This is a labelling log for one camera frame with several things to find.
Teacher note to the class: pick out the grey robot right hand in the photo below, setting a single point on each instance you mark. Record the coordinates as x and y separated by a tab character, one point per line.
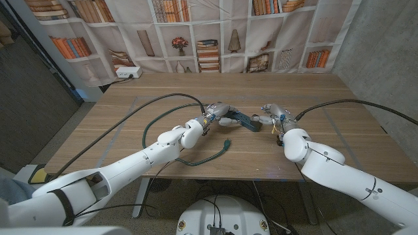
282	119

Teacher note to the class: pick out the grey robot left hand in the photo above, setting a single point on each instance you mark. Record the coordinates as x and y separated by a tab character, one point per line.
218	111

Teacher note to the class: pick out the dark green power strip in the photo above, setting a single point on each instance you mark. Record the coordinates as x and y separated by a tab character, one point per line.
243	119

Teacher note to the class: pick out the black plug adapter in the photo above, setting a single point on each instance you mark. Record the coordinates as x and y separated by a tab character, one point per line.
256	126

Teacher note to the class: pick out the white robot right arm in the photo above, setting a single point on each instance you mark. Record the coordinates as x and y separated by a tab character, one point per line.
326	166

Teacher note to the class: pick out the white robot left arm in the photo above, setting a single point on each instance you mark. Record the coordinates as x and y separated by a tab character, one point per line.
156	150

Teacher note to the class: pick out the grey metal table leg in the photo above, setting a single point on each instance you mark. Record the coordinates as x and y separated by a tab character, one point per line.
308	202
141	196

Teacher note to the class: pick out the printed bookshelf backdrop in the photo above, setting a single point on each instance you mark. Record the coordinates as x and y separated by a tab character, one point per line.
228	19

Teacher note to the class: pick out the white outlet box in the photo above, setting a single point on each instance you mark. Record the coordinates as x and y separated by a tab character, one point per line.
127	72

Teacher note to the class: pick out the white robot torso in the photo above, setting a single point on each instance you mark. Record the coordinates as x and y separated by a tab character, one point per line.
228	212

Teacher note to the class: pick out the dark grey partition panel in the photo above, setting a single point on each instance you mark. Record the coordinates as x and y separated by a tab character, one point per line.
29	107

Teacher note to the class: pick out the yellow floor object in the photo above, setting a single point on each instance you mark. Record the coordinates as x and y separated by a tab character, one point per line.
39	176

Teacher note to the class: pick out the person's blue jeans leg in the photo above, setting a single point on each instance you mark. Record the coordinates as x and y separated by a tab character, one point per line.
14	192

